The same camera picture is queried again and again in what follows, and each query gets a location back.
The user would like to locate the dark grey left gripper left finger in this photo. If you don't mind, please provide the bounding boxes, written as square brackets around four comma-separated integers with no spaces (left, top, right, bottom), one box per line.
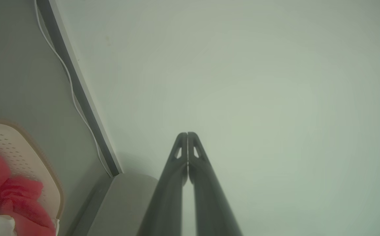
[137,132,188,236]

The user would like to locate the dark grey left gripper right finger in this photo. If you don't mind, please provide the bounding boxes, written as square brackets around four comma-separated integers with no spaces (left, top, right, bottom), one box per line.
[188,132,243,236]

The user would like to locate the pink cloth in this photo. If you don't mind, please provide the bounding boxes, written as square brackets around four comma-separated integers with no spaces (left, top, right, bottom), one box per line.
[0,149,56,236]

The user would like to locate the dark grey baseboard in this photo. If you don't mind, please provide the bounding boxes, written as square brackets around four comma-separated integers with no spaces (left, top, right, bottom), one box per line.
[36,0,123,177]

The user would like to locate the beige perforated laundry basket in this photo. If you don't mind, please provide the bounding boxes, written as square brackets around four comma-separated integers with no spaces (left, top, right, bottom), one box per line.
[0,119,65,236]

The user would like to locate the white cable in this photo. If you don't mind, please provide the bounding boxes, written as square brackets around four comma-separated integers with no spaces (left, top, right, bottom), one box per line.
[34,0,112,178]

